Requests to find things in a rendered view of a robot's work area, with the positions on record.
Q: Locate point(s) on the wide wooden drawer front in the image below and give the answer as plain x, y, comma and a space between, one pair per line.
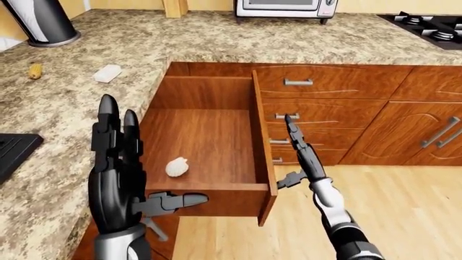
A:
346, 81

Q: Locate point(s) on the open wooden drawer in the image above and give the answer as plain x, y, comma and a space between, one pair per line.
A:
202, 135

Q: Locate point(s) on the black paper towel holder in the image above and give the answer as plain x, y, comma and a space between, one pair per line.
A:
47, 21

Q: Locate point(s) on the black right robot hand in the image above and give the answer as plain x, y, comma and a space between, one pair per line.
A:
310, 162

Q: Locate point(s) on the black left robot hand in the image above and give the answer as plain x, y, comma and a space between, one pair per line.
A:
112, 187

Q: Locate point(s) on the white garlic bulb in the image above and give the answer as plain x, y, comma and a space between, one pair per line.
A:
177, 168

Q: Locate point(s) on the silver toaster oven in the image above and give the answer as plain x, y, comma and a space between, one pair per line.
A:
285, 8

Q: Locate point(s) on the black gas cooktop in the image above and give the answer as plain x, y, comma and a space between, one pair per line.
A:
433, 29

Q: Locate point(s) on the yellow corn cob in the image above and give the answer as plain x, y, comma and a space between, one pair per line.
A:
35, 71

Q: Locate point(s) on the silver stove burner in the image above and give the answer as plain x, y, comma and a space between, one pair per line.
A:
413, 19
444, 33

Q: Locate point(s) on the wooden knife block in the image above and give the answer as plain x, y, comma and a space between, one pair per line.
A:
175, 8

